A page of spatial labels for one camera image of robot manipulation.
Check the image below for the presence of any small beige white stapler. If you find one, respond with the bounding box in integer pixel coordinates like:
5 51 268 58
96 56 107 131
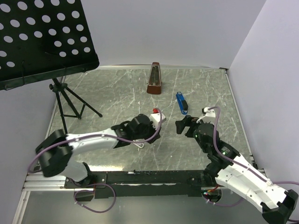
133 142 144 149

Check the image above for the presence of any brown wooden metronome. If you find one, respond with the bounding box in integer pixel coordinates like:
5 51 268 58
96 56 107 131
147 62 162 95

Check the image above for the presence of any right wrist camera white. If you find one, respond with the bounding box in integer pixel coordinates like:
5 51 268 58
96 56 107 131
196 107 216 124

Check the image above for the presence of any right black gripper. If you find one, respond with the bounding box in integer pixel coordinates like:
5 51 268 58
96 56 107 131
175 115 211 153

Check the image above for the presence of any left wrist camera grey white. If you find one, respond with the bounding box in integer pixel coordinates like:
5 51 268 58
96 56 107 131
149 108 166 130

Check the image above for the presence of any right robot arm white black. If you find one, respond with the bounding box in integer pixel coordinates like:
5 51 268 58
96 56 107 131
175 115 299 224

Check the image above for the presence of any black music stand tripod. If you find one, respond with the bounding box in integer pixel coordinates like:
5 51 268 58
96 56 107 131
49 78 103 133

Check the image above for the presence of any aluminium frame rail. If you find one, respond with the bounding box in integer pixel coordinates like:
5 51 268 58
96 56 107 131
21 169 271 192

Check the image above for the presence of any blue metal stapler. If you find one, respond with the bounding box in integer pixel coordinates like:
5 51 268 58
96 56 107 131
176 91 188 115

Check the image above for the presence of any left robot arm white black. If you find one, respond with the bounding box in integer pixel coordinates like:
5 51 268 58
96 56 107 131
35 112 166 188

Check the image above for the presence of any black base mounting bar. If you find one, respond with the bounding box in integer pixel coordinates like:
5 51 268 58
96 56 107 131
63 169 232 200

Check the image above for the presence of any black perforated music stand desk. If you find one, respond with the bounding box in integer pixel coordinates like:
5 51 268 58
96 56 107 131
0 0 100 90

